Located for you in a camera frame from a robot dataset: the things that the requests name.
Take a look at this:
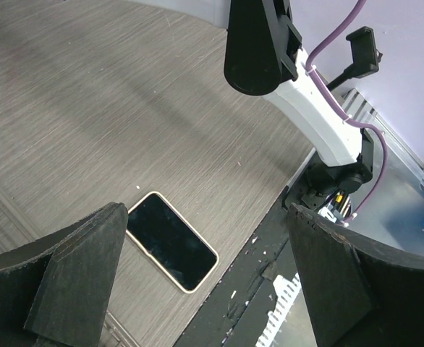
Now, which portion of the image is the black clamp phone stand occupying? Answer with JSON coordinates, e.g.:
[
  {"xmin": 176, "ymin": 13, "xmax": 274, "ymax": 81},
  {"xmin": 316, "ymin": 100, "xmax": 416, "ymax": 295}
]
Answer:
[{"xmin": 326, "ymin": 26, "xmax": 383, "ymax": 91}]

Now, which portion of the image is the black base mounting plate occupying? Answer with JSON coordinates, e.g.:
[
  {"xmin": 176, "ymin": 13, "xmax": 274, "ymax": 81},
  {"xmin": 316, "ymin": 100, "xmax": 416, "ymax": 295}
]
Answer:
[{"xmin": 175, "ymin": 196, "xmax": 316, "ymax": 346}]

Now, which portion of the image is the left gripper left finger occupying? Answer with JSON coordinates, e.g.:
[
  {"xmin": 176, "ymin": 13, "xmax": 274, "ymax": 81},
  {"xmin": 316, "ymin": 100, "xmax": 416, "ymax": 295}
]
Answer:
[{"xmin": 0, "ymin": 202, "xmax": 128, "ymax": 346}]

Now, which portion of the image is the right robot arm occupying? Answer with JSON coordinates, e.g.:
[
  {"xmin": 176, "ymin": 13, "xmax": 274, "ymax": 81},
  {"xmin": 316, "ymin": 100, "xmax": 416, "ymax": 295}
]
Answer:
[{"xmin": 224, "ymin": 1, "xmax": 374, "ymax": 196}]

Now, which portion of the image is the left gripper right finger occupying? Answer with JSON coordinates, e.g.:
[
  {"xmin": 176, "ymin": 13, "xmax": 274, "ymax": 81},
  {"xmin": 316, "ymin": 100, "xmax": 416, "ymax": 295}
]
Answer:
[{"xmin": 287, "ymin": 204, "xmax": 424, "ymax": 346}]

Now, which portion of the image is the pink case phone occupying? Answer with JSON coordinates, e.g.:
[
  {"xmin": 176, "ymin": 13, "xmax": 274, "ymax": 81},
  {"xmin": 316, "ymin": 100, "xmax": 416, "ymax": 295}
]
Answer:
[{"xmin": 126, "ymin": 191, "xmax": 219, "ymax": 294}]

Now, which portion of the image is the aluminium rail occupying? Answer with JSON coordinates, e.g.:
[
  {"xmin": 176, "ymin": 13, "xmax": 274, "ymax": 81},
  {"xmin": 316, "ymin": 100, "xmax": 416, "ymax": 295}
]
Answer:
[{"xmin": 341, "ymin": 88, "xmax": 424, "ymax": 190}]

